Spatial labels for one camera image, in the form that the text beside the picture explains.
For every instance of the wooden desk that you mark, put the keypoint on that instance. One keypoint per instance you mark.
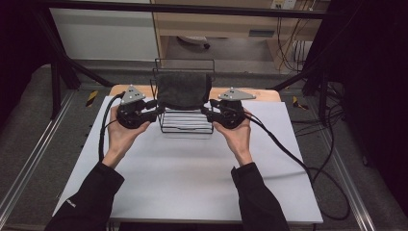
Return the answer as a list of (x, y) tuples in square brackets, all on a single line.
[(224, 27)]

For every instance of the white cabinet panel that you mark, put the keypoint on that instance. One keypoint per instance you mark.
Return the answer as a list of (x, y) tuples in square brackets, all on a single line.
[(102, 35)]

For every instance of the person's left hand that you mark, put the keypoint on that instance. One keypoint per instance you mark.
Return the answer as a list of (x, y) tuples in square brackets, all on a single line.
[(120, 141)]

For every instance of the black metal stand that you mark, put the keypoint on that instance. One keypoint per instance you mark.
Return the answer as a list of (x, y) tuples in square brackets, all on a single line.
[(322, 86), (56, 86)]

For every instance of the white board sheet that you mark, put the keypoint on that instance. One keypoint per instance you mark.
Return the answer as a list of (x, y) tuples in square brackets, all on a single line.
[(179, 173)]

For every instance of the white power strip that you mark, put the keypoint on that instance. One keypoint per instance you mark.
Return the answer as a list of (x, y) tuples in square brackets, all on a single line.
[(284, 4)]

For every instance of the aluminium floor rail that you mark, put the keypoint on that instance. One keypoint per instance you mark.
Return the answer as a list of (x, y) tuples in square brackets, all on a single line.
[(349, 183), (32, 160)]

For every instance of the yellow black tape marker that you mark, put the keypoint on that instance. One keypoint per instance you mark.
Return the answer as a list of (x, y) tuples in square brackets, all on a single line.
[(297, 102), (91, 98)]

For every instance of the white chair base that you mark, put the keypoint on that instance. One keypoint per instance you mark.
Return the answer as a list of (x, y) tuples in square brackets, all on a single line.
[(194, 40)]

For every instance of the person's right hand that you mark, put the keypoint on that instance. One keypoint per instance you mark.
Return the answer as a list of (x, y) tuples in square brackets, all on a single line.
[(239, 141)]

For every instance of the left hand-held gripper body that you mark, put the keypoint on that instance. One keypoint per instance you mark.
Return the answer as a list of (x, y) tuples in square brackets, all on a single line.
[(130, 115)]

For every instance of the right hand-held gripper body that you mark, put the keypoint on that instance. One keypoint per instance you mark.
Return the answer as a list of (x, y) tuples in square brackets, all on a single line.
[(232, 114)]

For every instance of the dark grey towel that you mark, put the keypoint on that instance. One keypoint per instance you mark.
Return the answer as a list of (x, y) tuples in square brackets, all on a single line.
[(183, 89)]

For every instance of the black frame bar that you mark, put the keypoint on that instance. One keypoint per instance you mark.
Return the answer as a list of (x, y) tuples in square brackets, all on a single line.
[(192, 9)]

